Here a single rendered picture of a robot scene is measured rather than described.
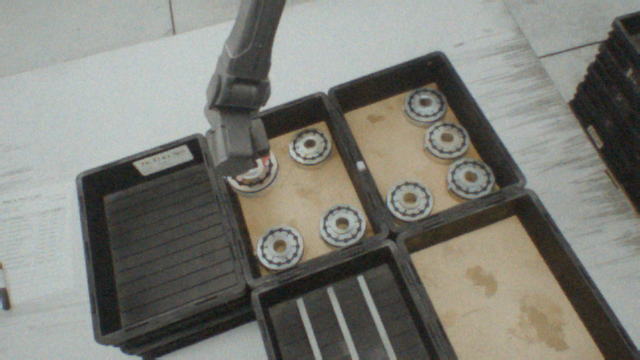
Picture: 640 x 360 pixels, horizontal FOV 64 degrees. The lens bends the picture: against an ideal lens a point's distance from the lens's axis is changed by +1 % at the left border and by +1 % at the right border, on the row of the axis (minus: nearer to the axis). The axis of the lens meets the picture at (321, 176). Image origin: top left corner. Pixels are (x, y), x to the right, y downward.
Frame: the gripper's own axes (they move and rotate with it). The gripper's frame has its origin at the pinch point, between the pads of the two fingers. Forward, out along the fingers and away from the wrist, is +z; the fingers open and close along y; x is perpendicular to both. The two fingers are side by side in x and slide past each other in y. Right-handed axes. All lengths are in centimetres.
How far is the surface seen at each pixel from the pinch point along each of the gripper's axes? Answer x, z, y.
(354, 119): 15.7, 22.5, 26.3
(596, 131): 16, 87, 119
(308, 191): 0.6, 21.6, 9.3
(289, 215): -3.6, 21.2, 3.3
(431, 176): -6.1, 21.9, 37.1
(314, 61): 49, 37, 25
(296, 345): -31.3, 20.1, -3.5
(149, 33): 160, 110, -39
